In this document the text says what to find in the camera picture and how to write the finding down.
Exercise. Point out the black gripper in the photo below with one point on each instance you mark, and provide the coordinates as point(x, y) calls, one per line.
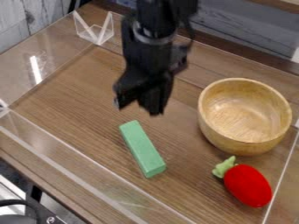
point(151, 66)

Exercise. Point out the green rectangular block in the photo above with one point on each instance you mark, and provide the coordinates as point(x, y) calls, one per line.
point(142, 148)

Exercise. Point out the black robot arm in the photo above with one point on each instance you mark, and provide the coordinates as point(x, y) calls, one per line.
point(161, 17)

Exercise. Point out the brown wooden bowl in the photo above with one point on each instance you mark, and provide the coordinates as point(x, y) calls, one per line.
point(245, 116)

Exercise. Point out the red plush strawberry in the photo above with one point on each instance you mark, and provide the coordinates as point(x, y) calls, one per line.
point(245, 182)

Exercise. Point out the clear acrylic corner bracket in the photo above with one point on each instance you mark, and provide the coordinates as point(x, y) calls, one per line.
point(97, 34)

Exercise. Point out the clear acrylic front wall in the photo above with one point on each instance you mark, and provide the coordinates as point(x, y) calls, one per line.
point(87, 187)

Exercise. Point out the black metal table bracket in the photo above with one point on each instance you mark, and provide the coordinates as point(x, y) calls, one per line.
point(43, 214)

